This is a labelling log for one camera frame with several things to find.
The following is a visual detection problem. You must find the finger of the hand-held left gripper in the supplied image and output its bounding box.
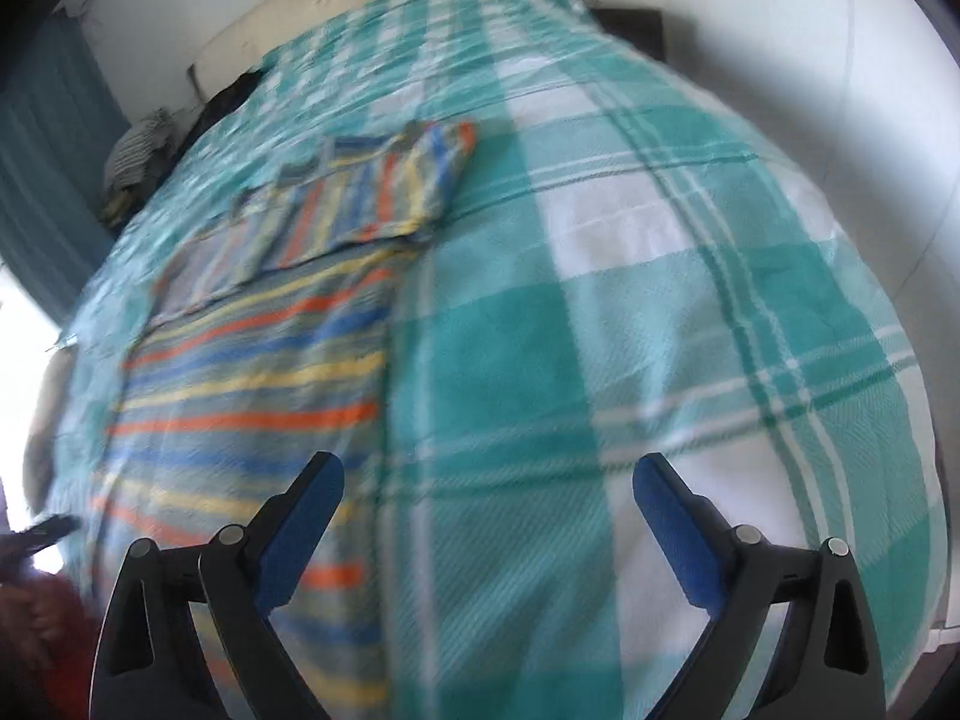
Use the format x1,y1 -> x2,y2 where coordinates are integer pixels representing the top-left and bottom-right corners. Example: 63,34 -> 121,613
0,514 -> 82,565

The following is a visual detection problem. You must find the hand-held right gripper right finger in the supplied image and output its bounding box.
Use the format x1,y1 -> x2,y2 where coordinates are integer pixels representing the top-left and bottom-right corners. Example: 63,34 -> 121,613
632,451 -> 890,720

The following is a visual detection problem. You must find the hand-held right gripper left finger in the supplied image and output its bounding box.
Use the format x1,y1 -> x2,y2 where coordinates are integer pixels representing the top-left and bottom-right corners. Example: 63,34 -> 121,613
88,451 -> 347,720

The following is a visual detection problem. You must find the striped knit sweater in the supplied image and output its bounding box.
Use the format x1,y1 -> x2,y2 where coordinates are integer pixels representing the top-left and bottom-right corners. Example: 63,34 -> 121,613
94,120 -> 481,713

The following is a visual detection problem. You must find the person's left hand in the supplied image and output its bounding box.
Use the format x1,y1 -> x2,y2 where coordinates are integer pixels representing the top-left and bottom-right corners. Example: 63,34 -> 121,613
0,581 -> 76,661

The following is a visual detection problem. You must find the white printed pillow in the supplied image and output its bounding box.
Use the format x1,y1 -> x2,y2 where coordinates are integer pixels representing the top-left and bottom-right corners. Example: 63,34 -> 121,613
21,349 -> 77,515

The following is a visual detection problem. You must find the teal plaid bed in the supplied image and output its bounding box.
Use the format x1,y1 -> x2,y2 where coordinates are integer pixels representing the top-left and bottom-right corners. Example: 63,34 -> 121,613
45,0 -> 950,720

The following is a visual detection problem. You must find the teal curtain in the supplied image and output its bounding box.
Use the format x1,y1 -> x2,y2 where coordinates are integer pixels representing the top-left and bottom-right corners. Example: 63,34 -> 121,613
0,11 -> 130,320

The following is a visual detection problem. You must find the grey striped knit cushion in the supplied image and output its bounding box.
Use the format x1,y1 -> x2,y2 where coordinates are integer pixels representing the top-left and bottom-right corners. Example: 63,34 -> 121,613
103,109 -> 179,200

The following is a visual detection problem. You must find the black cloth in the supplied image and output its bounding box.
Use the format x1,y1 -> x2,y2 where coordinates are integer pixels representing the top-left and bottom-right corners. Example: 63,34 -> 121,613
184,69 -> 265,147

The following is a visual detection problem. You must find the white wardrobe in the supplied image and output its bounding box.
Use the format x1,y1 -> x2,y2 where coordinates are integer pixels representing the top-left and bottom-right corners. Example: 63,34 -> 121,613
660,0 -> 960,638

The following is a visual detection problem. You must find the dark nightstand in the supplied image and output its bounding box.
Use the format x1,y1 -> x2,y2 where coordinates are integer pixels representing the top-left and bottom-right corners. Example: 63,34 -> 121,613
591,7 -> 666,62

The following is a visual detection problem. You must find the cream padded headboard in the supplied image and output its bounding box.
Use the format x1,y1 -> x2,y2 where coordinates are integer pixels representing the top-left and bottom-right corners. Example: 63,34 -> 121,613
191,0 -> 530,87

